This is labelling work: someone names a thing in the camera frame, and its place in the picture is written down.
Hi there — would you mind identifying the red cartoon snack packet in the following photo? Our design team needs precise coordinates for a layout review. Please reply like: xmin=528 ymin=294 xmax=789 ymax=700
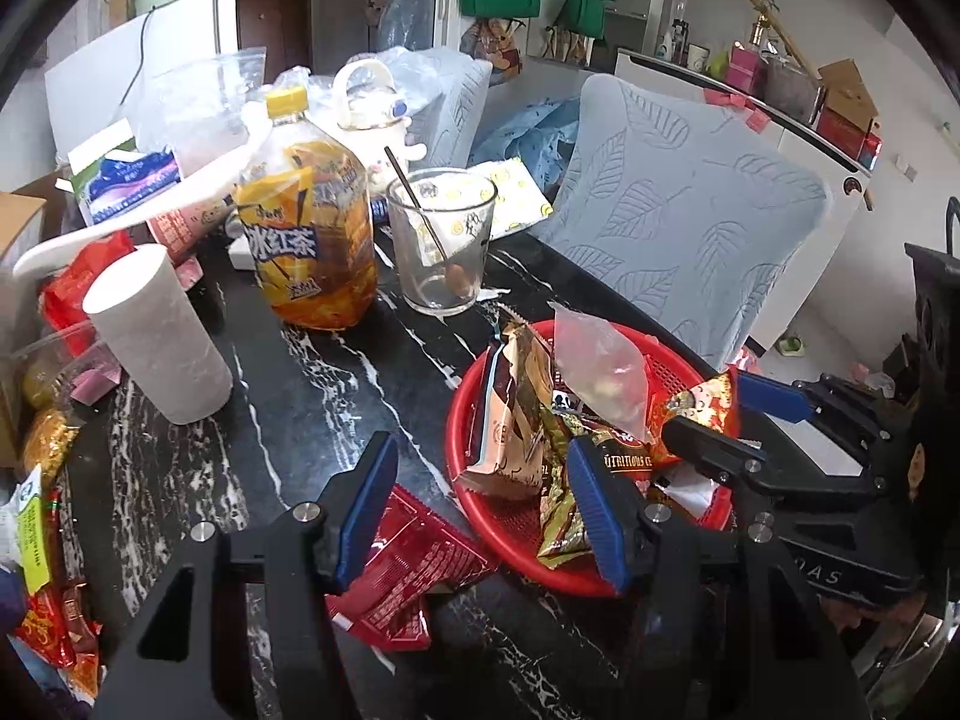
xmin=646 ymin=371 xmax=739 ymax=466

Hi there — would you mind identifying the brown peanut snack bag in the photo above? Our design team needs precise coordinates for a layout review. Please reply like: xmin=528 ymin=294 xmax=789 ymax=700
xmin=537 ymin=387 xmax=658 ymax=571

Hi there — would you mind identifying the dark red foil bag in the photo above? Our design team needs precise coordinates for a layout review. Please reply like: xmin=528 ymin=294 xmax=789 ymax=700
xmin=327 ymin=484 xmax=498 ymax=652

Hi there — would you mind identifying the clear zip bag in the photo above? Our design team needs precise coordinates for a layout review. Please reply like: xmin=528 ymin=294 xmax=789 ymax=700
xmin=553 ymin=304 xmax=649 ymax=440

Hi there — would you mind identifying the dark biscuit snack bag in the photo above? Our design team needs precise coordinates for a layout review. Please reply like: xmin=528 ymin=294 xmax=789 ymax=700
xmin=455 ymin=305 xmax=553 ymax=500

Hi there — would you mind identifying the red plastic basket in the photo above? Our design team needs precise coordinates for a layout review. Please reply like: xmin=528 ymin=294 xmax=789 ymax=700
xmin=444 ymin=323 xmax=706 ymax=598

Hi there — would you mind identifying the light blue chair cover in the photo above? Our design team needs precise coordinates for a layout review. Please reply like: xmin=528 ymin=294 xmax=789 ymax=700
xmin=534 ymin=75 xmax=825 ymax=367

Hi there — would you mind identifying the metal spoon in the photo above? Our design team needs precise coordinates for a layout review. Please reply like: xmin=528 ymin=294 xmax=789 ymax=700
xmin=384 ymin=146 xmax=469 ymax=298

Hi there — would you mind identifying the white paper roll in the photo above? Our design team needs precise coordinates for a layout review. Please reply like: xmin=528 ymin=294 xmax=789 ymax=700
xmin=83 ymin=244 xmax=233 ymax=424

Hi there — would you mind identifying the yellow patterned paper pack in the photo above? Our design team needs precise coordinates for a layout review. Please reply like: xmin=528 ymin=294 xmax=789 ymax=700
xmin=472 ymin=158 xmax=553 ymax=239

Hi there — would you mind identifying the clear glass cup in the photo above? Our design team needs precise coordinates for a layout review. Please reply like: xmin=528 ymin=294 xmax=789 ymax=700
xmin=387 ymin=167 xmax=496 ymax=317

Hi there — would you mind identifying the gold foil snack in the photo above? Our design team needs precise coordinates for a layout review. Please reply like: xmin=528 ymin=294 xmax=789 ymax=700
xmin=23 ymin=408 xmax=82 ymax=489

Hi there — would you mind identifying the clear plastic container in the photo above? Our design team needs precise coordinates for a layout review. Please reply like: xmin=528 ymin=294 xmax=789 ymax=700
xmin=2 ymin=320 xmax=122 ymax=422

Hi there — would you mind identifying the red snack wrappers pile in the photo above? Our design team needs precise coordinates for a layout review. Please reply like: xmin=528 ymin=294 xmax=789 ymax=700
xmin=13 ymin=488 xmax=101 ymax=706

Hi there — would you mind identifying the iced tea bottle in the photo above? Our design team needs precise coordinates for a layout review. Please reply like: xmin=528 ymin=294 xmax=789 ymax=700
xmin=235 ymin=86 xmax=377 ymax=332

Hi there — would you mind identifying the green yellow packet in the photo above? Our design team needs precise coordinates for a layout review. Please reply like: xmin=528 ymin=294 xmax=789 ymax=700
xmin=14 ymin=465 xmax=52 ymax=596

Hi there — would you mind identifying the red plastic bag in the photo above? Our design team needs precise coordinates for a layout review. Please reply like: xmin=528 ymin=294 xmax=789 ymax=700
xmin=41 ymin=231 xmax=135 ymax=358

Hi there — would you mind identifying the white electric kettle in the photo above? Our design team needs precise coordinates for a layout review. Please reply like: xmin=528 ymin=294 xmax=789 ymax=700
xmin=332 ymin=57 xmax=427 ymax=197

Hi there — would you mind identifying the blue tissue pack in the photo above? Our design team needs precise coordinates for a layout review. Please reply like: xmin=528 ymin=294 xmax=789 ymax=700
xmin=83 ymin=149 xmax=181 ymax=224

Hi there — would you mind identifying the green handbag small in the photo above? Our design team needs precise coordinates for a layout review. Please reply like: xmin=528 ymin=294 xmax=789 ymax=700
xmin=555 ymin=0 xmax=613 ymax=39

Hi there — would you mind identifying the colourful hanging bag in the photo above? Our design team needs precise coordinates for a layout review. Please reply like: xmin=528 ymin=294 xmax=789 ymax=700
xmin=459 ymin=18 xmax=526 ymax=86

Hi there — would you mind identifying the cardboard box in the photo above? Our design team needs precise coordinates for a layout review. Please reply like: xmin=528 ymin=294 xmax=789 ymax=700
xmin=0 ymin=172 xmax=68 ymax=270

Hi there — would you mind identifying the white refrigerator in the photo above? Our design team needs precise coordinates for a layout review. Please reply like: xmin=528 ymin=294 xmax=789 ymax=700
xmin=44 ymin=0 xmax=238 ymax=160

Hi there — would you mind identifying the brown door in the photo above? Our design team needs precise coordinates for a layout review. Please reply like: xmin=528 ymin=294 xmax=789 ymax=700
xmin=236 ymin=0 xmax=313 ymax=83

